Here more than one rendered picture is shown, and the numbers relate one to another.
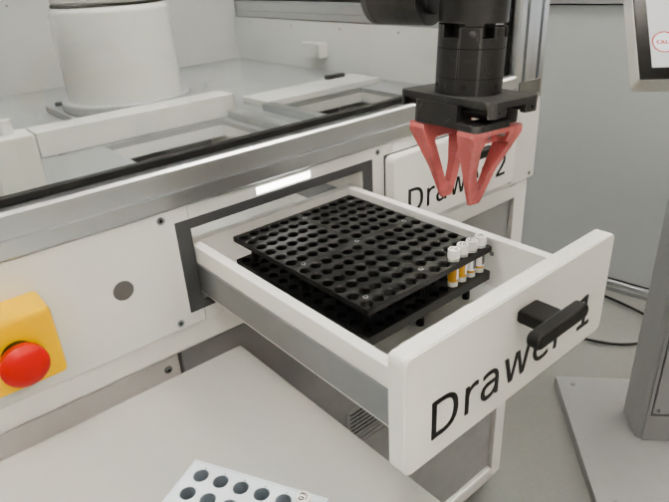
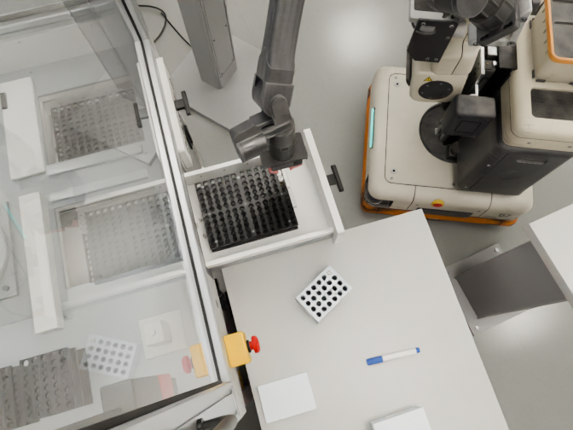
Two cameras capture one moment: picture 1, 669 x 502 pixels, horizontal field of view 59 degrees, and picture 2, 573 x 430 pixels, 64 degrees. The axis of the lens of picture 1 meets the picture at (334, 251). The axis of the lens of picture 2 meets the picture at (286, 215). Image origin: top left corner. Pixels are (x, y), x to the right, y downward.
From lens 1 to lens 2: 0.92 m
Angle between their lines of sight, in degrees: 58
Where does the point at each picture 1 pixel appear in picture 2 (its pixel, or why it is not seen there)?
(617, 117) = not seen: outside the picture
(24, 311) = (241, 339)
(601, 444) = (213, 107)
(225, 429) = (270, 285)
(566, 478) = (217, 134)
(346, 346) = (309, 238)
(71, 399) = not seen: hidden behind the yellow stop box
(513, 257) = not seen: hidden behind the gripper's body
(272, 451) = (289, 273)
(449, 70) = (286, 156)
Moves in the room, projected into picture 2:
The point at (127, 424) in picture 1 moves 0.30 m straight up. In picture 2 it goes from (249, 319) to (238, 306)
